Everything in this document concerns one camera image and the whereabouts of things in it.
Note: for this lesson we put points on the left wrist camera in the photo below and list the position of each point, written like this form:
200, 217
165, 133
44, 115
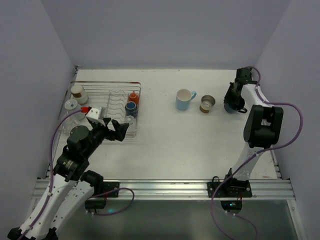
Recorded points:
96, 115

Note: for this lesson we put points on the aluminium front rail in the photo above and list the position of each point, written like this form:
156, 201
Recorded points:
184, 190

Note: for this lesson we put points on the metal wire dish rack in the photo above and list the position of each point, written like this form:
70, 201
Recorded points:
113, 95

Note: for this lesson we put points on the beige cup with brown band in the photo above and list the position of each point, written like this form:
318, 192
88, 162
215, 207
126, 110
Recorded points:
79, 94

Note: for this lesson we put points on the orange cup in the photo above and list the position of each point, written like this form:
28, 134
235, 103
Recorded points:
133, 97

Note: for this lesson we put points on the dark blue mug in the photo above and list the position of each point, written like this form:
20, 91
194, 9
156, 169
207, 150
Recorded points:
230, 110

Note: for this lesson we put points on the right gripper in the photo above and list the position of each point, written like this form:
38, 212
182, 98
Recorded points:
232, 97

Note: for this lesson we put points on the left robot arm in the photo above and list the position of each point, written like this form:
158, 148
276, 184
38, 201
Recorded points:
71, 184

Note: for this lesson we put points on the beige brown-striped cup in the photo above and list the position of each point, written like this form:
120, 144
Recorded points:
207, 103

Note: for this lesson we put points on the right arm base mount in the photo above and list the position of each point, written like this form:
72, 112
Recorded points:
236, 190

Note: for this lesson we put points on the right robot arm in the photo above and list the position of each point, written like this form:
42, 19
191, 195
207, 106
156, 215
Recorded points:
261, 130

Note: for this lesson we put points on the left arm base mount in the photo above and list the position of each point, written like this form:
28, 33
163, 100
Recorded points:
98, 200

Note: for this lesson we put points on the clear glass at left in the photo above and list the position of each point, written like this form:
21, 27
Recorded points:
68, 124

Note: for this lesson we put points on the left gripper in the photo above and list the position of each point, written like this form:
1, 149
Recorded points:
109, 130

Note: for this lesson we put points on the white upside-down cup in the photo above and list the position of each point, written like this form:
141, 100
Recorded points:
72, 105

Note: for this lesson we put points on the clear glass in rack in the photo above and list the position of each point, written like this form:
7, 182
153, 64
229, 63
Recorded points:
132, 121

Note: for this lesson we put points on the light blue mug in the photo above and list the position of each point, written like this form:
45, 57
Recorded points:
184, 98

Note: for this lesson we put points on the small blue cup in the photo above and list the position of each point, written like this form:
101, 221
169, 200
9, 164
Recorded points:
131, 109

